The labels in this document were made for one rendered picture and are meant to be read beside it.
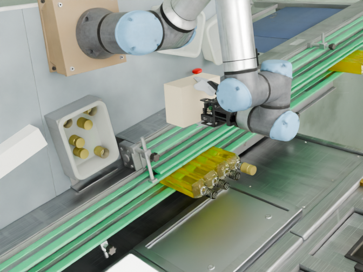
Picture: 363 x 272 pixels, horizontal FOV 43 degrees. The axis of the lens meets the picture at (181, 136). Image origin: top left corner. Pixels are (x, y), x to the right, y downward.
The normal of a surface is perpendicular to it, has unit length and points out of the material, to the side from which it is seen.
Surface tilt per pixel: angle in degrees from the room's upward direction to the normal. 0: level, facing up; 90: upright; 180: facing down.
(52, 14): 90
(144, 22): 8
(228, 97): 89
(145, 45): 8
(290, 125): 1
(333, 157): 90
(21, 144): 0
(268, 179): 90
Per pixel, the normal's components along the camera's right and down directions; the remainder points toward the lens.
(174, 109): -0.73, 0.30
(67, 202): -0.18, -0.87
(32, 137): 0.68, 0.22
